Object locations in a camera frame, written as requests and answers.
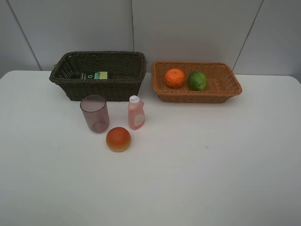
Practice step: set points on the pink dish soap bottle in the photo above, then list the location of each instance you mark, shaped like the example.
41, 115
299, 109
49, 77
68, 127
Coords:
136, 116

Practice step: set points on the red orange round bun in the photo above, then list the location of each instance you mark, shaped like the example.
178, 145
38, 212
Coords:
118, 139

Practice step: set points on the orange tangerine fruit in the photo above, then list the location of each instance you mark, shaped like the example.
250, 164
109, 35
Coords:
174, 78

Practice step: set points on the translucent purple plastic cup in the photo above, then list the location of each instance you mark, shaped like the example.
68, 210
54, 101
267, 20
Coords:
95, 111

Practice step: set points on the green lime fruit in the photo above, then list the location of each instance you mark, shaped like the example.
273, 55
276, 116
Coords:
197, 81

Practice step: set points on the dark green pump bottle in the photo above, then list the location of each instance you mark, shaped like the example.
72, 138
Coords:
94, 76

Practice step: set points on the dark brown wicker basket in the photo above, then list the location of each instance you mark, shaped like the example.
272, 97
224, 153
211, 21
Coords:
126, 71

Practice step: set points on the light orange wicker basket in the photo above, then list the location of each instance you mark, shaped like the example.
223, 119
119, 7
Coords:
221, 82

